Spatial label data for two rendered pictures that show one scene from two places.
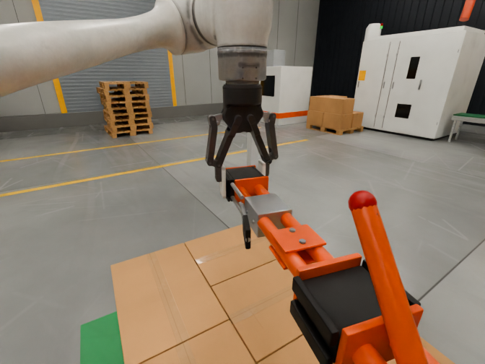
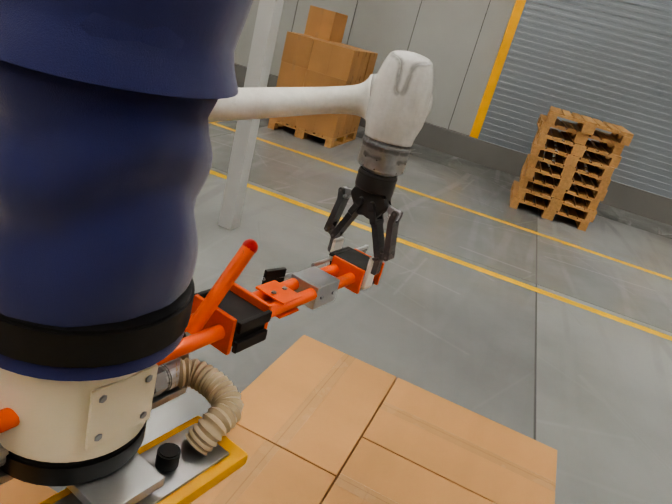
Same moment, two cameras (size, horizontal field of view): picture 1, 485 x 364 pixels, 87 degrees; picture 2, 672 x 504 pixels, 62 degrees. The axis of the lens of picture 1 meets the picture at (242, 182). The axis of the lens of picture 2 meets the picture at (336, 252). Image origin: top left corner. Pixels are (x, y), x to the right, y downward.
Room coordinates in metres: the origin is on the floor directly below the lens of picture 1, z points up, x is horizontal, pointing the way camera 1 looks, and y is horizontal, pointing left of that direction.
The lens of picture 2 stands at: (-0.22, -0.73, 1.69)
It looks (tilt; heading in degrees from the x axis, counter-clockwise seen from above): 22 degrees down; 47
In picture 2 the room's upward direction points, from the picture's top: 15 degrees clockwise
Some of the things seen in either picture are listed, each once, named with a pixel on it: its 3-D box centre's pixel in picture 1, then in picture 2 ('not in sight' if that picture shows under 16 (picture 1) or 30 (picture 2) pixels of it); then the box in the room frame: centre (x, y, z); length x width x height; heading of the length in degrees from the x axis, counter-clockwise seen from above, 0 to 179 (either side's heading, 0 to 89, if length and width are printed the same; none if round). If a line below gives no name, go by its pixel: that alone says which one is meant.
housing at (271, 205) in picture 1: (266, 214); (313, 287); (0.40, -0.04, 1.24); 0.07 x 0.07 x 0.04; 18
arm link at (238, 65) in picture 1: (242, 66); (383, 156); (0.52, 0.00, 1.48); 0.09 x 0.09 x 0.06
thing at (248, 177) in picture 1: (245, 182); (356, 270); (0.53, -0.01, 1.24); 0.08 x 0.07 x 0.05; 18
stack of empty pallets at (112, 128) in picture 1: (125, 107); (565, 165); (7.12, 3.17, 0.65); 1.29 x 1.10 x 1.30; 33
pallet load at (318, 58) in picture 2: not in sight; (327, 76); (5.06, 6.11, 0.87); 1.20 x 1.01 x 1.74; 33
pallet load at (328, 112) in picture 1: (335, 113); not in sight; (7.40, -2.63, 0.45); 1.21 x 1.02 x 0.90; 33
